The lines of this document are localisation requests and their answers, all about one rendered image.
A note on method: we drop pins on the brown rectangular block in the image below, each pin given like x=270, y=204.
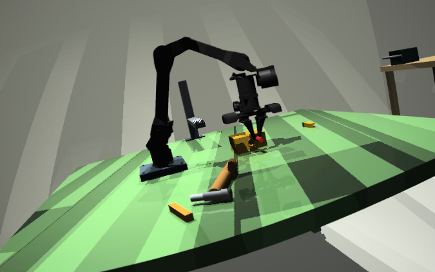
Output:
x=181, y=212

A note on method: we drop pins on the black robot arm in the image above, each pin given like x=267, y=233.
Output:
x=162, y=127

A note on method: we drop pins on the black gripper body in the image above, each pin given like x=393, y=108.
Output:
x=249, y=103

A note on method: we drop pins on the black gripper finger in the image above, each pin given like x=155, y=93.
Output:
x=259, y=124
x=249, y=126

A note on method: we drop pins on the hammer with grey head and tan handle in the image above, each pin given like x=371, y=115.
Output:
x=218, y=191

